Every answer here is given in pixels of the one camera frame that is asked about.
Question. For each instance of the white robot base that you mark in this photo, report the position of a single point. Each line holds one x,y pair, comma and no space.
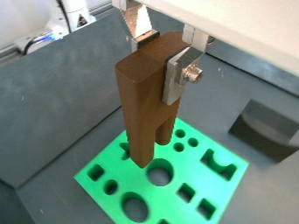
69,15

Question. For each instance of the green shape-sorting board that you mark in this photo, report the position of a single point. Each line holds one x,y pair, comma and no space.
184,187

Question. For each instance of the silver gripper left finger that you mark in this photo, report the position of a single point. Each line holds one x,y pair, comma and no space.
137,23

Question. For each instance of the brown square-circle peg object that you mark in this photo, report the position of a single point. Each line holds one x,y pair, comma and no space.
148,117

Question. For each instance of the aluminium frame rail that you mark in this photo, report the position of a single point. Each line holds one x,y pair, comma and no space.
10,51

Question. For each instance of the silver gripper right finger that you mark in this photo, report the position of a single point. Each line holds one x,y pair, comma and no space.
181,70

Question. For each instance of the dark grey block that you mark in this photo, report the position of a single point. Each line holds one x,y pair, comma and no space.
267,130

